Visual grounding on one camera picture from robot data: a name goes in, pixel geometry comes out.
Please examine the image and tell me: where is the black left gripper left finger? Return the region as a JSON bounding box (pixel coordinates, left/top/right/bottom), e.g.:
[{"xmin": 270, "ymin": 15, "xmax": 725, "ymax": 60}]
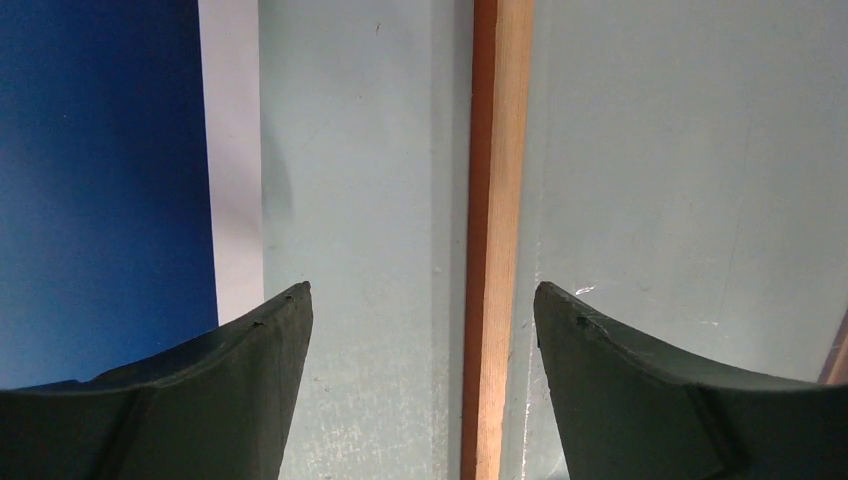
[{"xmin": 1, "ymin": 282, "xmax": 313, "ymax": 479}]

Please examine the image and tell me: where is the sunset landscape photo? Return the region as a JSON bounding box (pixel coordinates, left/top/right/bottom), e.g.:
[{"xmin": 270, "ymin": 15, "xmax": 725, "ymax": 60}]
[{"xmin": 1, "ymin": 1, "xmax": 263, "ymax": 388}]

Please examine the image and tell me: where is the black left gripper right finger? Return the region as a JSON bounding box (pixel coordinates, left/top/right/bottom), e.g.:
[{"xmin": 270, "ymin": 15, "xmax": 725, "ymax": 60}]
[{"xmin": 533, "ymin": 282, "xmax": 847, "ymax": 479}]

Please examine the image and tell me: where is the wooden picture frame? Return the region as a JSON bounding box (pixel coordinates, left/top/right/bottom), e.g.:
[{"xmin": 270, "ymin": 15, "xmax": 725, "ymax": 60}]
[{"xmin": 462, "ymin": 1, "xmax": 847, "ymax": 479}]

